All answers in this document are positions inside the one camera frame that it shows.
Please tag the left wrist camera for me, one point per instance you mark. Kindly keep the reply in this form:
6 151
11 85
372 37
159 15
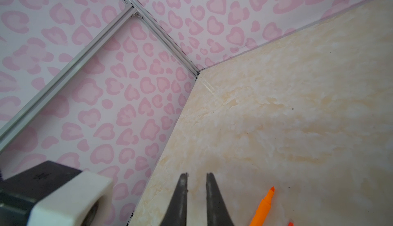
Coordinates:
52 194

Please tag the diagonal aluminium frame bar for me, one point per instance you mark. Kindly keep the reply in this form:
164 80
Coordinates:
27 114

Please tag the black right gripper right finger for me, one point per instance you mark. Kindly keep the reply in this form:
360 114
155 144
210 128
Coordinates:
217 213

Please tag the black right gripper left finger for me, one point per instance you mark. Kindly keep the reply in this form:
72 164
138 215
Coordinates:
176 214

